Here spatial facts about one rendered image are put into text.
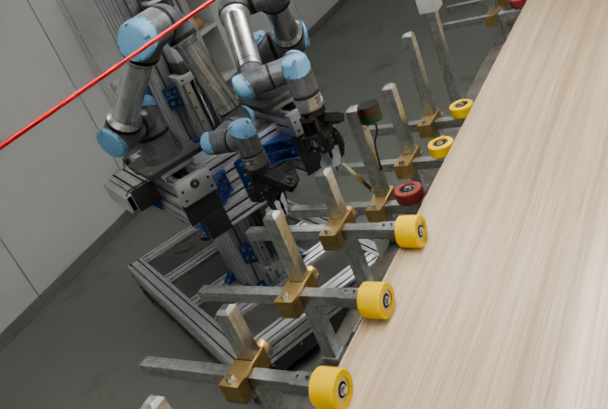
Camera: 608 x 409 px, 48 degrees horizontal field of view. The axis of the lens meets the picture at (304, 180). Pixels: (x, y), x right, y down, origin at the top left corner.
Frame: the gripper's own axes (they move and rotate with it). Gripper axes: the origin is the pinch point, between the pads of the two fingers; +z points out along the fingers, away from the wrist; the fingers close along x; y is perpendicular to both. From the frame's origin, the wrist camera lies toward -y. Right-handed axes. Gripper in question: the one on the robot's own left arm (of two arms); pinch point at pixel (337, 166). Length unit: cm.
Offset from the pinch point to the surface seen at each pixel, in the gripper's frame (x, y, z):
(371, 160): 8.9, -3.6, 1.1
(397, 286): 29, 39, 10
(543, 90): 47, -55, 11
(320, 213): -12.0, 0.1, 15.9
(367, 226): 17.5, 23.9, 4.4
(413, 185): 19.4, -2.8, 10.1
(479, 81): 7, -114, 31
